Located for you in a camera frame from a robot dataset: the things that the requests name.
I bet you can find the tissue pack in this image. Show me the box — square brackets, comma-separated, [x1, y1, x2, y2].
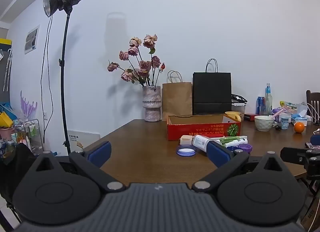
[291, 103, 312, 123]

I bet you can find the white charging cable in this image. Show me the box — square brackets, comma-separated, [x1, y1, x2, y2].
[301, 102, 320, 123]

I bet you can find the metal wire rack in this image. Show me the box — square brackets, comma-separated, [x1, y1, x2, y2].
[12, 119, 41, 156]

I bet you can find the white textured bowl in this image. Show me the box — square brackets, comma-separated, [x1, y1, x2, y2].
[254, 115, 275, 132]

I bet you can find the blue drink can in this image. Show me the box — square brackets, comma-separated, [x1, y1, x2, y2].
[256, 96, 266, 115]

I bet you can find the yellow bag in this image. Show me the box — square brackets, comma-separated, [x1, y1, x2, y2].
[0, 111, 14, 128]

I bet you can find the dried pink rose bouquet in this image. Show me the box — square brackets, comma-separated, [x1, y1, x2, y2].
[107, 34, 166, 88]

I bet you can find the purple flower decoration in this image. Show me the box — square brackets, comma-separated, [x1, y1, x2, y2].
[20, 90, 38, 123]

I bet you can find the green spray bottle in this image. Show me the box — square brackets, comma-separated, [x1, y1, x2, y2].
[219, 136, 248, 145]

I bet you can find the black studio light head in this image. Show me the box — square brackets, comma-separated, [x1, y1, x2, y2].
[43, 0, 84, 18]

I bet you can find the red cardboard box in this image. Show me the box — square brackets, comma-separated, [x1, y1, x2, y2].
[167, 114, 242, 141]

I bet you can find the clear cotton swab box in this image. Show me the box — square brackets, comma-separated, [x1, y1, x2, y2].
[192, 135, 213, 153]

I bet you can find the purple plastic container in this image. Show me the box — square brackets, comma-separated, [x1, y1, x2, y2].
[272, 108, 282, 123]

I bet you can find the colourful snack packet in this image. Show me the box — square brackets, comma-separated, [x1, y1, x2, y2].
[279, 101, 298, 113]

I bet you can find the grey cabinet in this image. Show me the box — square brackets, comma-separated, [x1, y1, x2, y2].
[0, 38, 13, 103]

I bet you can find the black light cable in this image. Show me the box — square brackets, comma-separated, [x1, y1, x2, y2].
[41, 16, 55, 144]

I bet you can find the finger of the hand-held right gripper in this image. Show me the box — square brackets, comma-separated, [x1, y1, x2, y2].
[305, 135, 320, 150]
[280, 147, 310, 165]

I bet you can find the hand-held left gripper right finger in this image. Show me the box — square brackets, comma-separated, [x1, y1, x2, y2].
[191, 140, 295, 193]

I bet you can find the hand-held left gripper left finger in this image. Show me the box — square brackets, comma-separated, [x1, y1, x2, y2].
[24, 140, 125, 193]

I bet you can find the clear container with black lid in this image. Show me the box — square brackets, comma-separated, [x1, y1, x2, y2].
[231, 93, 248, 120]

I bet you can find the wall poster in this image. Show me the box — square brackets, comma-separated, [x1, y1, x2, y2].
[24, 24, 41, 55]

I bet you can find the yellow mug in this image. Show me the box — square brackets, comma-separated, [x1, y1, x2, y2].
[224, 111, 242, 122]

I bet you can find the small dark red box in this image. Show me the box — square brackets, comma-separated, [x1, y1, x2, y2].
[244, 113, 261, 122]

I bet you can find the brown cardboard carton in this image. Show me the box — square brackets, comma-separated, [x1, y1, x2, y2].
[300, 192, 320, 232]

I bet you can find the speckled pink vase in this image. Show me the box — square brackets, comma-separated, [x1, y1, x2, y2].
[142, 85, 161, 122]

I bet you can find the white spray bottle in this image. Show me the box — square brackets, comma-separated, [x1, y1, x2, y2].
[224, 140, 248, 148]

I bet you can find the black paper bag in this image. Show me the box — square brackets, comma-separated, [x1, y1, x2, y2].
[192, 58, 232, 116]

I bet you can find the brown paper bag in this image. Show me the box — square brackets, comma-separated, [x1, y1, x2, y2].
[162, 70, 193, 122]

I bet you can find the wooden chair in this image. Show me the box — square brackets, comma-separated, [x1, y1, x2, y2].
[306, 90, 320, 123]

